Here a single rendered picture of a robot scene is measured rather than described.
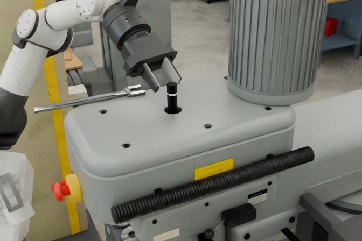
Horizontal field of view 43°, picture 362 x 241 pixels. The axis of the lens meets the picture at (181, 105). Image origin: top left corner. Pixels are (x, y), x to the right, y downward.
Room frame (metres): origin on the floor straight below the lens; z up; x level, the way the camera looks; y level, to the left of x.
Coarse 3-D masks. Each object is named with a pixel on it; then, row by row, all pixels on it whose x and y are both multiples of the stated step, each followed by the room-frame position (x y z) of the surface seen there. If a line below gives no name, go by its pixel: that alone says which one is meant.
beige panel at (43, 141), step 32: (0, 0) 2.33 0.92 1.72; (32, 0) 2.40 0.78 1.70; (0, 32) 2.32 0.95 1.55; (0, 64) 2.31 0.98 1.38; (64, 64) 2.45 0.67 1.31; (32, 96) 2.36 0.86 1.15; (64, 96) 2.44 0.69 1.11; (32, 128) 2.35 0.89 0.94; (32, 160) 2.33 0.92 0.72; (64, 160) 2.41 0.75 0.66; (32, 192) 2.32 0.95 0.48; (32, 224) 2.30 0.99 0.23; (64, 224) 2.38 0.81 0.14
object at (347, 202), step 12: (360, 192) 0.98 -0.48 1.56; (324, 204) 0.97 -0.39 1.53; (336, 204) 0.95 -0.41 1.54; (348, 204) 0.93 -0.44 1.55; (360, 204) 0.93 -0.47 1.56; (300, 216) 0.99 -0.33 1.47; (348, 216) 0.92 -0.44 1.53; (300, 228) 0.98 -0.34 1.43; (312, 228) 0.94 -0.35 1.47; (324, 228) 0.90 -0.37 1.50; (300, 240) 0.97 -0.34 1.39; (312, 240) 0.93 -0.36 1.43; (324, 240) 0.89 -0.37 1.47
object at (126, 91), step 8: (128, 88) 0.95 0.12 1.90; (136, 88) 0.95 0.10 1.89; (96, 96) 0.91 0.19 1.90; (104, 96) 0.91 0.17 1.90; (112, 96) 0.91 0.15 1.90; (120, 96) 0.92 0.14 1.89; (128, 96) 0.91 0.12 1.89; (48, 104) 0.87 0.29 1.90; (56, 104) 0.87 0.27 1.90; (64, 104) 0.87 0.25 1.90; (72, 104) 0.88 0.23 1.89; (80, 104) 0.88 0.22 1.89
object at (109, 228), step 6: (108, 228) 1.31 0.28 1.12; (114, 228) 1.30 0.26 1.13; (120, 228) 1.30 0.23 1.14; (126, 228) 1.28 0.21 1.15; (132, 228) 1.28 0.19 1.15; (108, 234) 1.32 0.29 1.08; (114, 234) 1.27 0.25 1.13; (120, 234) 1.27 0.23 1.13; (126, 234) 1.25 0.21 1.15; (132, 234) 1.27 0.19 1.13; (108, 240) 1.33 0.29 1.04; (114, 240) 1.26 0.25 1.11; (120, 240) 1.24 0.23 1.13
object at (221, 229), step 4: (212, 228) 0.79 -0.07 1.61; (220, 228) 0.80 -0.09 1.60; (224, 228) 0.81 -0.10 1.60; (200, 232) 0.77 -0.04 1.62; (216, 232) 0.79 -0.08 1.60; (220, 232) 0.80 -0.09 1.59; (224, 232) 0.81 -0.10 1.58; (136, 236) 0.86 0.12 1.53; (192, 236) 0.77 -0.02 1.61; (196, 236) 0.77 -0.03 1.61; (216, 236) 0.79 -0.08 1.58; (220, 236) 0.80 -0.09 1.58; (224, 236) 0.81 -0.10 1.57; (180, 240) 0.76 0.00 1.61; (184, 240) 0.76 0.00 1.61; (188, 240) 0.76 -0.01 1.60; (192, 240) 0.77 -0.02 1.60; (196, 240) 0.77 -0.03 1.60; (216, 240) 0.79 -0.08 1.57; (220, 240) 0.80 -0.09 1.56; (224, 240) 0.81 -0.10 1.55
